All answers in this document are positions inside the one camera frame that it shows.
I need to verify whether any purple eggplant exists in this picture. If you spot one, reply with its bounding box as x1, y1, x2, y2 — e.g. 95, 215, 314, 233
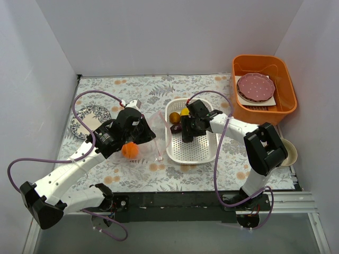
170, 124, 182, 134

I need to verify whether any yellow fruit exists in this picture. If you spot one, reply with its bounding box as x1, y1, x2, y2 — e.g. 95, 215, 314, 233
180, 108, 190, 116

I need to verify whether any clear zip top bag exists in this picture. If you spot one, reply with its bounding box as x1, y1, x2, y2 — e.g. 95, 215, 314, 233
113, 111, 172, 164

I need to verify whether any brown kiwi fruit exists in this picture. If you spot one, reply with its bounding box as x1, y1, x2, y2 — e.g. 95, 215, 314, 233
169, 112, 181, 124

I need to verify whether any orange fruit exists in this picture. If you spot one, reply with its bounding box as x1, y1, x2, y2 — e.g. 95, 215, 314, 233
121, 142, 139, 160

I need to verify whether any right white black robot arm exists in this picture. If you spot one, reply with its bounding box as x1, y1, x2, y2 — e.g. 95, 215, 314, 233
186, 99, 288, 210

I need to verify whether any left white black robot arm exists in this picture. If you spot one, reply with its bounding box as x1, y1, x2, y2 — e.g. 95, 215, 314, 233
20, 107, 156, 230

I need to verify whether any floral tablecloth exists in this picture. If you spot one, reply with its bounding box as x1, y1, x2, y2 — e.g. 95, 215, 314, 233
50, 74, 300, 193

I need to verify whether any white perforated plastic basket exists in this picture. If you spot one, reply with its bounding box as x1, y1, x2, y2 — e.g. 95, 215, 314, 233
165, 98, 219, 165

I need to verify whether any blue floral plate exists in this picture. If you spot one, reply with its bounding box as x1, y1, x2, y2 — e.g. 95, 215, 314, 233
70, 105, 112, 141

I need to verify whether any pink polka dot plate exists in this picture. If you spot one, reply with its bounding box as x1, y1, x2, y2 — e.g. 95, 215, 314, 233
237, 73, 275, 103

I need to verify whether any white square plate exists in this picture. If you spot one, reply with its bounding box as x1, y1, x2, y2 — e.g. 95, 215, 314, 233
235, 76, 276, 106

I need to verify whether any orange plastic tub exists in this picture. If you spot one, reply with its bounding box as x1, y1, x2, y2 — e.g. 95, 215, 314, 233
230, 55, 297, 125

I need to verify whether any beige ceramic bowl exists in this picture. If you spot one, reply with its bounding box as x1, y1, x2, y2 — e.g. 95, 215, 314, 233
281, 138, 298, 167

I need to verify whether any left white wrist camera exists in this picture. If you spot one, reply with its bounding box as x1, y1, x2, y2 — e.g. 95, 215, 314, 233
120, 99, 141, 110

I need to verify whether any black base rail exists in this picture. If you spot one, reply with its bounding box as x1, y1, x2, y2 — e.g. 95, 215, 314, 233
82, 190, 272, 223

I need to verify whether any aluminium frame rail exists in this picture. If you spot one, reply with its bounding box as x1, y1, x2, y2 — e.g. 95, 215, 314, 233
24, 191, 330, 253

